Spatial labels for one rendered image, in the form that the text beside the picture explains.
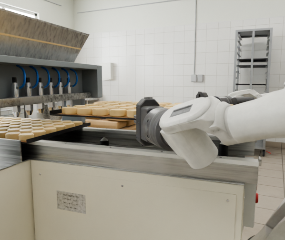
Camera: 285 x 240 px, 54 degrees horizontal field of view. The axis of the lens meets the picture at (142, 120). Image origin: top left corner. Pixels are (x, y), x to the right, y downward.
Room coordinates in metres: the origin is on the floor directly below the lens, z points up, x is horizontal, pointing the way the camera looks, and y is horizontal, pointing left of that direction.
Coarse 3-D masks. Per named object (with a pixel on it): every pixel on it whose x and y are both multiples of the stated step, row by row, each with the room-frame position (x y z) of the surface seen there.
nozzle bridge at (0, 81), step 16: (0, 64) 0.93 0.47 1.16; (16, 64) 0.94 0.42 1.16; (32, 64) 0.96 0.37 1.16; (48, 64) 1.03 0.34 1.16; (64, 64) 1.12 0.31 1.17; (80, 64) 1.23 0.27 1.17; (0, 80) 0.93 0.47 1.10; (32, 80) 1.07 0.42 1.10; (64, 80) 1.26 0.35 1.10; (80, 80) 1.38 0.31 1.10; (96, 80) 1.37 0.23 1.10; (0, 96) 0.93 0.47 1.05; (32, 96) 1.01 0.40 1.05; (48, 96) 1.08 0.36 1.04; (64, 96) 1.17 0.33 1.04; (80, 96) 1.29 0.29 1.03; (96, 96) 1.37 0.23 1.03
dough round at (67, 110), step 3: (63, 108) 0.87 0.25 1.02; (66, 108) 0.86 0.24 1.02; (69, 108) 0.86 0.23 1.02; (72, 108) 0.87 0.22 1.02; (75, 108) 0.87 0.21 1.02; (63, 111) 0.86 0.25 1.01; (66, 111) 0.86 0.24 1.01; (69, 111) 0.86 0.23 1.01; (72, 111) 0.86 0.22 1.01; (75, 111) 0.87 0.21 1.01
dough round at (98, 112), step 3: (96, 108) 0.85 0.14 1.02; (99, 108) 0.85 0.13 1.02; (102, 108) 0.85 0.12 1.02; (105, 108) 0.85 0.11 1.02; (93, 111) 0.83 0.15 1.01; (96, 111) 0.82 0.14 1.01; (99, 111) 0.82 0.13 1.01; (102, 111) 0.82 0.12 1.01; (105, 111) 0.83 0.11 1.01; (108, 111) 0.84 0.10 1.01; (93, 114) 0.83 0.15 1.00; (96, 114) 0.82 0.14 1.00; (99, 114) 0.82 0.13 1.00; (102, 114) 0.82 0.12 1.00; (105, 114) 0.83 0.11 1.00; (108, 114) 0.84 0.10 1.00
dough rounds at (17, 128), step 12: (0, 120) 1.30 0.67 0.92; (12, 120) 1.26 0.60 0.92; (24, 120) 1.26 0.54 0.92; (36, 120) 1.29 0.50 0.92; (48, 120) 1.28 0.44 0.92; (60, 120) 1.27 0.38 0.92; (0, 132) 0.97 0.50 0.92; (12, 132) 0.97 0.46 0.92; (24, 132) 1.00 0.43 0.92; (36, 132) 0.98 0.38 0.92; (48, 132) 1.03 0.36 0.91
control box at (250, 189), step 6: (246, 186) 0.73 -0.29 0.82; (252, 186) 0.72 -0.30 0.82; (246, 192) 0.73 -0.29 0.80; (252, 192) 0.72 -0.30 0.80; (246, 198) 0.73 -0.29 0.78; (252, 198) 0.72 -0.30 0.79; (246, 204) 0.73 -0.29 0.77; (252, 204) 0.72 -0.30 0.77; (246, 210) 0.72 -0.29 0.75; (252, 210) 0.72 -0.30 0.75; (246, 216) 0.72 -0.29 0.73; (252, 216) 0.72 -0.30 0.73; (246, 222) 0.72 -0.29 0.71; (252, 222) 0.72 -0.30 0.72
